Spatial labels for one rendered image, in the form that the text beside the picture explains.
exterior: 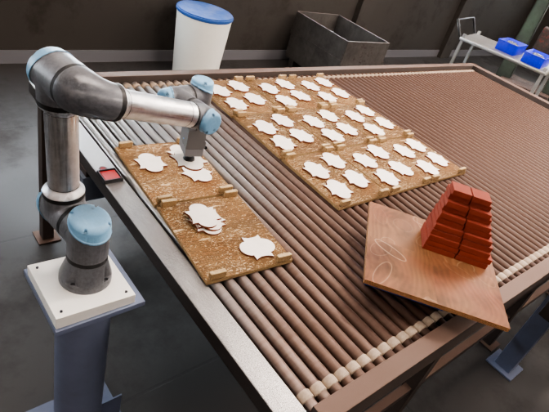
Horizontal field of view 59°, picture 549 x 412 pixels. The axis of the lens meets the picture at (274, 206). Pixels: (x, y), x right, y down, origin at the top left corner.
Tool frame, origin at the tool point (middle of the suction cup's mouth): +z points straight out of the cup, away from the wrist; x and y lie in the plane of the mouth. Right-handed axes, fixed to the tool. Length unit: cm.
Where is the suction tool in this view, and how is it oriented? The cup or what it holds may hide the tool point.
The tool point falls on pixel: (188, 161)
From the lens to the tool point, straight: 178.7
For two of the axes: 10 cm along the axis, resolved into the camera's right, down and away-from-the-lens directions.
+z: -2.5, 7.9, 5.6
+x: -8.9, 0.3, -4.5
